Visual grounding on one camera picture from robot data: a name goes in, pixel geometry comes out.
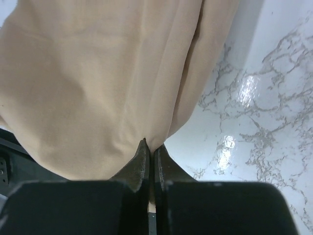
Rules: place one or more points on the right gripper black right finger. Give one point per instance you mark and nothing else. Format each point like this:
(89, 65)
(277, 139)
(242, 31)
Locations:
(185, 206)

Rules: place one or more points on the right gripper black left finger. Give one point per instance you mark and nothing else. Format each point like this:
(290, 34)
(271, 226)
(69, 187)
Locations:
(118, 206)

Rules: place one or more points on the beige t shirt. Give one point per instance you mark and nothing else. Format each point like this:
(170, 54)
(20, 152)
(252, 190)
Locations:
(82, 82)

